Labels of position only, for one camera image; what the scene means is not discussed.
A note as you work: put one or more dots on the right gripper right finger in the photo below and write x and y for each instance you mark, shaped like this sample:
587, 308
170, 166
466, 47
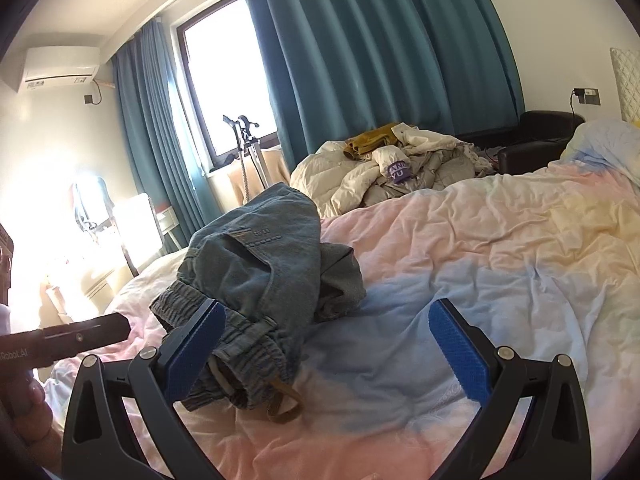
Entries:
554, 440

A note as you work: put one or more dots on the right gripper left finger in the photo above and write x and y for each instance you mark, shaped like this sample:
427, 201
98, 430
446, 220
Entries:
99, 441

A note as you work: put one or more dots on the blue denim jeans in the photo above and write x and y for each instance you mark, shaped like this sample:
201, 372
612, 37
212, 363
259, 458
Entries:
265, 263

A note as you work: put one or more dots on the person's left hand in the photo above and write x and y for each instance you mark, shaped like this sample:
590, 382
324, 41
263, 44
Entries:
31, 420

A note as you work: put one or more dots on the vanity mirror with towel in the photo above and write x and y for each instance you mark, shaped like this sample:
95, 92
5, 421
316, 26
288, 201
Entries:
92, 205

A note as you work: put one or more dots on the teal curtain left panel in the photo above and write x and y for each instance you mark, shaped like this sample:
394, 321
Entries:
160, 144

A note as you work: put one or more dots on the teal curtain panel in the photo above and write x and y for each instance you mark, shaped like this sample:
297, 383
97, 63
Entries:
160, 144
338, 68

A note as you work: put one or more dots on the metal tripod stand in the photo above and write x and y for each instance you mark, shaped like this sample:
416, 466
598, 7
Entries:
249, 145

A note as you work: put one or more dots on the pastel pillow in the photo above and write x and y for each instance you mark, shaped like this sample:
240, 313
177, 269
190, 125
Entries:
606, 143

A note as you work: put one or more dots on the beige draped cloth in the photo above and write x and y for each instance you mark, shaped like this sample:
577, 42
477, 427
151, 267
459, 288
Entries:
277, 167

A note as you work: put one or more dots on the black leather armchair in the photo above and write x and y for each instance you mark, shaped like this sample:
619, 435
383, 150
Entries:
540, 137

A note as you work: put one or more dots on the cream puffer jacket pile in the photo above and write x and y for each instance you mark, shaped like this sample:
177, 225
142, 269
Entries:
421, 160

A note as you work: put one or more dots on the mustard yellow garment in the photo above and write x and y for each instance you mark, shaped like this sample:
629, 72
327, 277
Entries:
367, 142

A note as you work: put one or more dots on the white quilted headboard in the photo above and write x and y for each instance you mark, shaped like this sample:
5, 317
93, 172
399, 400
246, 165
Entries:
626, 69

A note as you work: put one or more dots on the teal curtain right panel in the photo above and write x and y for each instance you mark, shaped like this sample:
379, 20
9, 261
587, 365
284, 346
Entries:
338, 68

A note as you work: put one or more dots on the white wall air conditioner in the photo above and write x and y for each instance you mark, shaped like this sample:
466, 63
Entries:
56, 66

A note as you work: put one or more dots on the wall socket with charger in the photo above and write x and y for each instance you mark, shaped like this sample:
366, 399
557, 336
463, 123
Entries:
584, 96

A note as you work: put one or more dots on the window with dark frame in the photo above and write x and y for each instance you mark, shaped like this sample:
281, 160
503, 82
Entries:
225, 76

